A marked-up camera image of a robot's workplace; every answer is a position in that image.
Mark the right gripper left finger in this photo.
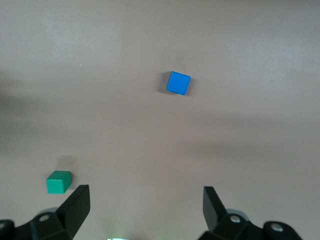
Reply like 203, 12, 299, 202
0, 184, 91, 240

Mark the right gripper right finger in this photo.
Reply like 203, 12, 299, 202
197, 186, 303, 240

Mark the blue wooden block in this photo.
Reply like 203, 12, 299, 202
166, 71, 192, 96

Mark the green wooden block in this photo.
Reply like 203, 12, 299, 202
45, 170, 72, 195

